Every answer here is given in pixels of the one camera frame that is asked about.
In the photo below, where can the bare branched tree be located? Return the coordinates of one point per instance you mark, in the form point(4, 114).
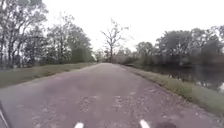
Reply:
point(112, 40)

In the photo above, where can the reddish grey asphalt path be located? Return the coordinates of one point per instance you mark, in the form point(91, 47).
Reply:
point(103, 96)

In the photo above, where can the robot's own part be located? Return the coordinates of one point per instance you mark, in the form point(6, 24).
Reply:
point(79, 125)
point(144, 124)

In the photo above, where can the row of waterside trees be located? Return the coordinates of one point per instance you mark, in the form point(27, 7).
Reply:
point(180, 48)

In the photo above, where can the row of leafy trees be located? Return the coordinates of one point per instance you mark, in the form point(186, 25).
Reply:
point(40, 40)

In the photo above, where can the grass verge with trees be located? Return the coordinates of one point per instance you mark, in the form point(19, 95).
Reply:
point(33, 72)

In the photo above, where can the grass verge beside water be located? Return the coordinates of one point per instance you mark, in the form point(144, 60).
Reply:
point(190, 90)

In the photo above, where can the dark water canal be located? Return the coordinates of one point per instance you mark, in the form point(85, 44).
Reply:
point(200, 75)

